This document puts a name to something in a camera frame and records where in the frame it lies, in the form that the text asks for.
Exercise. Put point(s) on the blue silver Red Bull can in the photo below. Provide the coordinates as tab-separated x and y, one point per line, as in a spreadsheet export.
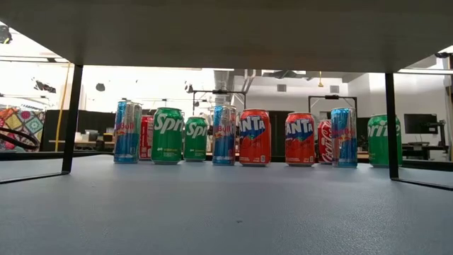
344	148
224	145
127	141

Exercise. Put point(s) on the orange Fanta can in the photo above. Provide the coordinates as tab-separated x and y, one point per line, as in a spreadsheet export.
255	145
299	148

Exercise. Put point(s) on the red Coca-Cola can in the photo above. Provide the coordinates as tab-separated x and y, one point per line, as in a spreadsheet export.
324	141
146	138

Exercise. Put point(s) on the green Sprite can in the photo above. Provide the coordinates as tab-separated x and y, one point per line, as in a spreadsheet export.
377	141
167	141
195	141

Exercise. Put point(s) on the black door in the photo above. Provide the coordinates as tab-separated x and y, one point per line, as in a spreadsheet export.
278	134

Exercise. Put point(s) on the grey air vent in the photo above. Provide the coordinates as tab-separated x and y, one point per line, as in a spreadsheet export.
334	89
281	88

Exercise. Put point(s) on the blue table mat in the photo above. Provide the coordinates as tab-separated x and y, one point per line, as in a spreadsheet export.
226	212

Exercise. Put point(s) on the wooden board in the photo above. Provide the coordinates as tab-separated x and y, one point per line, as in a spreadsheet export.
226	35

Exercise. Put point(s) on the yellow hanging fixture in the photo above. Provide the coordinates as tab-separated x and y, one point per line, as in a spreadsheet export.
320	83

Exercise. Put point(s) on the black computer monitor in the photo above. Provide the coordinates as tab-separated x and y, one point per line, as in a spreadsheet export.
420	123

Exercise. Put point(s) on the colourful patchwork quilt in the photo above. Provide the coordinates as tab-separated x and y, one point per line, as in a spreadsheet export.
32	122

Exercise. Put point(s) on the dark office desk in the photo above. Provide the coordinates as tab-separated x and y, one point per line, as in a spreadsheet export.
424	148

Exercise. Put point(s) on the black camera gantry frame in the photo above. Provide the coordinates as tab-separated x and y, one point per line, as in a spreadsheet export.
332	96
219	91

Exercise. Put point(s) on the silver ventilation duct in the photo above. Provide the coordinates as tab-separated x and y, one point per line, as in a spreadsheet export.
223	81

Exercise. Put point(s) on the black partition wall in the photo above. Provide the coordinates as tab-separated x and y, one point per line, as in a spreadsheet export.
92	120

